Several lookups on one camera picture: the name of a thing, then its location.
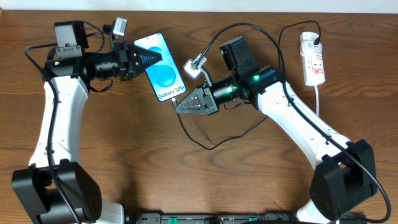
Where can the white power strip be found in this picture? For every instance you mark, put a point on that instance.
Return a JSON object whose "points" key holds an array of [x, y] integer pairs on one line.
{"points": [[313, 66]]}

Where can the white USB charger plug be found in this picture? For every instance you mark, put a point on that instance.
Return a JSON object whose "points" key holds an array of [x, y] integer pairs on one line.
{"points": [[313, 37]]}

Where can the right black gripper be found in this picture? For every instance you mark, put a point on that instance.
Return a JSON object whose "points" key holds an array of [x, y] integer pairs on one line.
{"points": [[206, 100]]}

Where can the blue screen Galaxy smartphone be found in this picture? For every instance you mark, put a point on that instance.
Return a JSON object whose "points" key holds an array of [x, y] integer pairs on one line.
{"points": [[164, 75]]}

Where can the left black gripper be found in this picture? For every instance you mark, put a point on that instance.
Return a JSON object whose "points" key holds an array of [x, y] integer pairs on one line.
{"points": [[125, 61]]}

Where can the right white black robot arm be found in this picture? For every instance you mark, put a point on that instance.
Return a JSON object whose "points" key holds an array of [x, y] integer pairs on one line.
{"points": [[343, 170]]}

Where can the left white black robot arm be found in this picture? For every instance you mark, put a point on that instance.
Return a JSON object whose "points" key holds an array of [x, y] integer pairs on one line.
{"points": [[55, 188]]}

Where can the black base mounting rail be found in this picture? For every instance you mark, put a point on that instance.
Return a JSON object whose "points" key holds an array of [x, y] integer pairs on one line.
{"points": [[156, 218]]}

